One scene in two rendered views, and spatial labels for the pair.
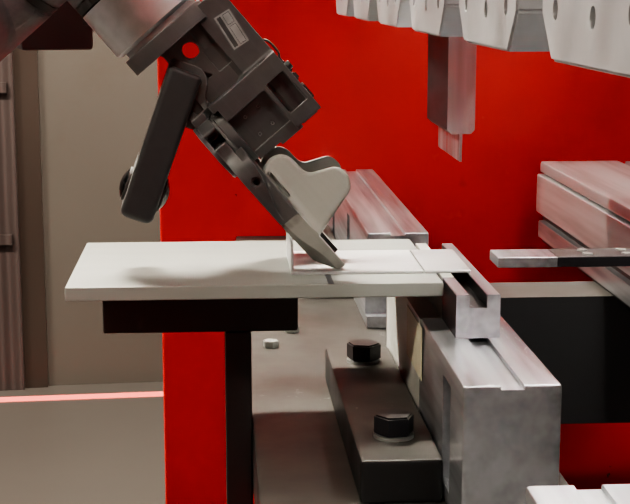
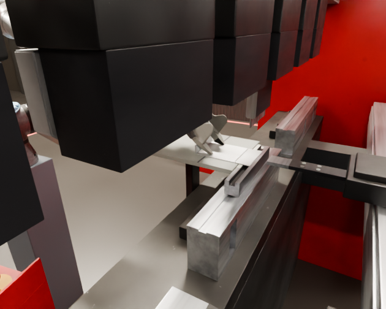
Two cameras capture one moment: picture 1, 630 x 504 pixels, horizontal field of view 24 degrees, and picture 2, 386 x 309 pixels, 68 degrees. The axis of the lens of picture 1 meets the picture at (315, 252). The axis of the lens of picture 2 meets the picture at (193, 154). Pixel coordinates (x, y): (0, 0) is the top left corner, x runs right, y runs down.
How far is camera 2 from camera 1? 62 cm
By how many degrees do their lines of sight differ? 35
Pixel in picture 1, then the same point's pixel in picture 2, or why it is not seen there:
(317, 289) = (193, 162)
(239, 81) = not seen: hidden behind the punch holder
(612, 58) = not seen: outside the picture
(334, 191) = (208, 130)
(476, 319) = (231, 189)
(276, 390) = (217, 176)
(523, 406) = (206, 238)
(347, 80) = (317, 69)
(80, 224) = not seen: hidden behind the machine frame
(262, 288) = (178, 159)
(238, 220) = (279, 106)
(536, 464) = (210, 258)
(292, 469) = (181, 213)
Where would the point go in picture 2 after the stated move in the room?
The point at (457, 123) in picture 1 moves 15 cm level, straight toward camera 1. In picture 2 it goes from (249, 114) to (202, 136)
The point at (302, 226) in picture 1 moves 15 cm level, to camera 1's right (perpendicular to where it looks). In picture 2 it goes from (196, 140) to (262, 156)
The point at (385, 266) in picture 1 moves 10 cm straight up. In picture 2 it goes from (226, 156) to (228, 112)
